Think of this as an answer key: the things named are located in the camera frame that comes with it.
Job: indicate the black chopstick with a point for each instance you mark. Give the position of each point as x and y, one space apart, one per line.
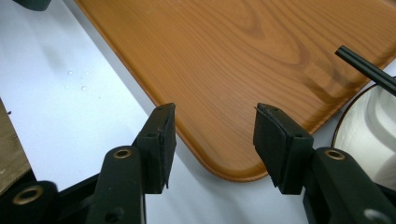
367 69

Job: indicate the dark round object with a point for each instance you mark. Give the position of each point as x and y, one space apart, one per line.
32 3

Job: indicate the white bowl with dark rim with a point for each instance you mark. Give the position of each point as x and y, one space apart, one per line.
370 130

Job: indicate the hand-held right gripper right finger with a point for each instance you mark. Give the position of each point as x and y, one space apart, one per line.
289 149

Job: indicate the wooden tray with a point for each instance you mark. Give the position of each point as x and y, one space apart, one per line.
236 68

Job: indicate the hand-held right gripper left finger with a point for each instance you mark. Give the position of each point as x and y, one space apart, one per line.
155 146

